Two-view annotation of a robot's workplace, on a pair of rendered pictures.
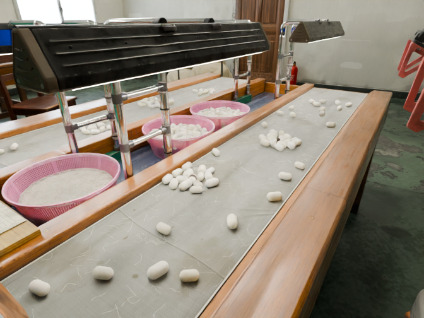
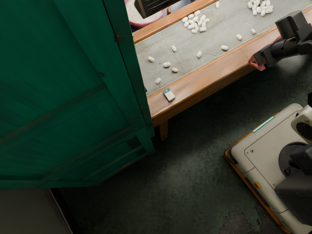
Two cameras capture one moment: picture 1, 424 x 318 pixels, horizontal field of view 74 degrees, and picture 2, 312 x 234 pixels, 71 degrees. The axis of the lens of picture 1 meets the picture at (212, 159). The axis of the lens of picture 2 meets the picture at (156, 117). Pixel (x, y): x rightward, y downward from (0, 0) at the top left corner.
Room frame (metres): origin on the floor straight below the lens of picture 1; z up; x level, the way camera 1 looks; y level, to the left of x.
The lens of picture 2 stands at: (-0.20, -0.16, 1.75)
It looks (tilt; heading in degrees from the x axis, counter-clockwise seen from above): 73 degrees down; 34
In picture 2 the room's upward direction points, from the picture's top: 9 degrees counter-clockwise
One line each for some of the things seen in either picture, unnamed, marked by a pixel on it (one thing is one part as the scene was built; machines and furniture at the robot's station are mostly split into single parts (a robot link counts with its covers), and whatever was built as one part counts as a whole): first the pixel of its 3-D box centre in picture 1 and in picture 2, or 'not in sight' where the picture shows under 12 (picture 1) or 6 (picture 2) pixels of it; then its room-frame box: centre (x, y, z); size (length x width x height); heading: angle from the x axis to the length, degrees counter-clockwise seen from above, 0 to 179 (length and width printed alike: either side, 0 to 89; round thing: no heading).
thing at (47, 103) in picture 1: (42, 102); not in sight; (2.54, 1.56, 0.45); 0.44 x 0.43 x 0.91; 170
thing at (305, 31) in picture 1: (322, 29); not in sight; (1.40, -0.50, 1.08); 0.62 x 0.08 x 0.07; 146
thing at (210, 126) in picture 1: (179, 137); not in sight; (0.98, 0.12, 0.72); 0.27 x 0.27 x 0.10
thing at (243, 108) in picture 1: (219, 118); not in sight; (1.21, -0.04, 0.72); 0.27 x 0.27 x 0.10
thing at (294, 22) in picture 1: (300, 69); not in sight; (1.44, -0.44, 0.90); 0.20 x 0.19 x 0.45; 146
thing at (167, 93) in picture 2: not in sight; (168, 94); (0.17, 0.01, 0.77); 0.06 x 0.04 x 0.02; 56
